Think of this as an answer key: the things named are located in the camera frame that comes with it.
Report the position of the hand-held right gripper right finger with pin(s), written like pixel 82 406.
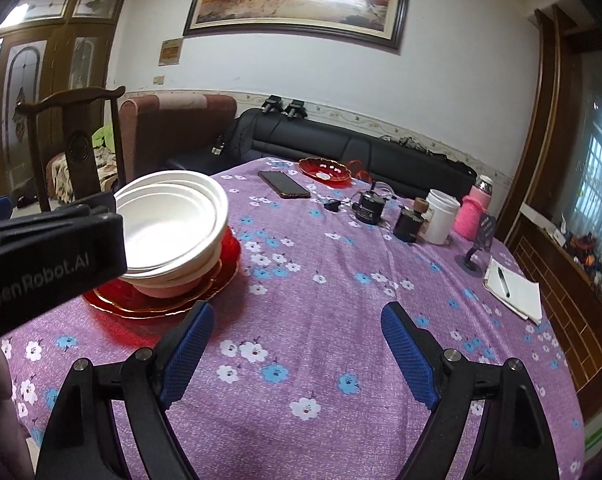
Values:
pixel 411 355

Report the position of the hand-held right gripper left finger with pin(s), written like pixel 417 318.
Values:
pixel 188 350

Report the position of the large red gold-print plate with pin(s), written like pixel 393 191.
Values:
pixel 111 302

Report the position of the white bowl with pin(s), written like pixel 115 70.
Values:
pixel 161 230
pixel 226 210
pixel 220 222

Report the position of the person's left forearm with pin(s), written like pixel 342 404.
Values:
pixel 1 420

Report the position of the floral seat cushion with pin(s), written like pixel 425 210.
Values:
pixel 58 175

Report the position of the dark wooden chair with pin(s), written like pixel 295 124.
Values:
pixel 78 150

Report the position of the black pen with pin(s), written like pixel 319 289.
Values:
pixel 503 282

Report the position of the white notebook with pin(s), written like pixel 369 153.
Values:
pixel 521 295

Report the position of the dark jar with cork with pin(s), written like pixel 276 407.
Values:
pixel 406 225

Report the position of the green cloth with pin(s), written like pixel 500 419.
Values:
pixel 103 137

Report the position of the white jar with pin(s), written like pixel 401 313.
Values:
pixel 438 220

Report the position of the grey phone stand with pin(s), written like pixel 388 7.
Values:
pixel 486 230

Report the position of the pink water bottle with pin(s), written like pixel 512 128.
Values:
pixel 471 217

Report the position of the black boxy device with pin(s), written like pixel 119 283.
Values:
pixel 368 207

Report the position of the purple floral tablecloth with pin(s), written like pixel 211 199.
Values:
pixel 306 240

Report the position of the wooden sideboard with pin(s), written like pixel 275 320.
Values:
pixel 556 285

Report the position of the wooden glass-panel door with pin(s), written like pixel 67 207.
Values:
pixel 56 60

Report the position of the black power adapter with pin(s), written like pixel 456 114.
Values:
pixel 333 206

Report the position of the black smartphone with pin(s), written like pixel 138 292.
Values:
pixel 283 184

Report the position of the brown armchair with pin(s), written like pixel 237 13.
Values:
pixel 176 125

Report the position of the small red plate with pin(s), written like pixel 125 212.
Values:
pixel 313 165

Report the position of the black leather sofa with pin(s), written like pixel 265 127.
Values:
pixel 321 140

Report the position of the black device on stand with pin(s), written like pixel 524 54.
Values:
pixel 272 105
pixel 296 109

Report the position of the window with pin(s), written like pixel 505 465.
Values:
pixel 601 160

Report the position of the wall socket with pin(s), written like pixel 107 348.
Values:
pixel 158 80

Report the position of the small wall plaque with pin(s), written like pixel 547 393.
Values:
pixel 171 51

